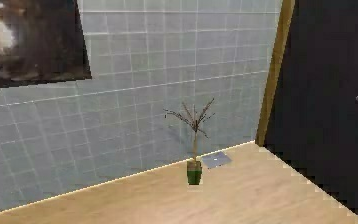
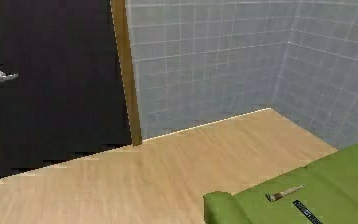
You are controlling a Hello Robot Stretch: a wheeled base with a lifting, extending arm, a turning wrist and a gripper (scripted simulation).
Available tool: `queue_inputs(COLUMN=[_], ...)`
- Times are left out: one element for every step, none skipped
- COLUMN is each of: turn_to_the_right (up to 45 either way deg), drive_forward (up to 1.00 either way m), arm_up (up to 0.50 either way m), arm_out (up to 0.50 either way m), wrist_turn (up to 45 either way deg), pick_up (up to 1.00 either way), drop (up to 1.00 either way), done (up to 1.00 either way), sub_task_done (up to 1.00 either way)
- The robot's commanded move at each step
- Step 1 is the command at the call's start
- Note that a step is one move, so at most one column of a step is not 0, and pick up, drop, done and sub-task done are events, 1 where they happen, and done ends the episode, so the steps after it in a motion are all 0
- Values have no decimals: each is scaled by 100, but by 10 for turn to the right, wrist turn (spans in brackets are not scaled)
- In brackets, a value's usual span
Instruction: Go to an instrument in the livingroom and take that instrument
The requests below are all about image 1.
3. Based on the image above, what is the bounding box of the bare twig plant green pot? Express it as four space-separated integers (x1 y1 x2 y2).
163 97 217 186

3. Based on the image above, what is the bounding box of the grey flat laptop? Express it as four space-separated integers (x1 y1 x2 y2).
201 151 233 170

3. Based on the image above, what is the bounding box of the black room door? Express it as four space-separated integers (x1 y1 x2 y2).
255 0 358 222

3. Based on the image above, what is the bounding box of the dark framed wall picture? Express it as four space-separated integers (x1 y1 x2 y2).
0 0 93 90

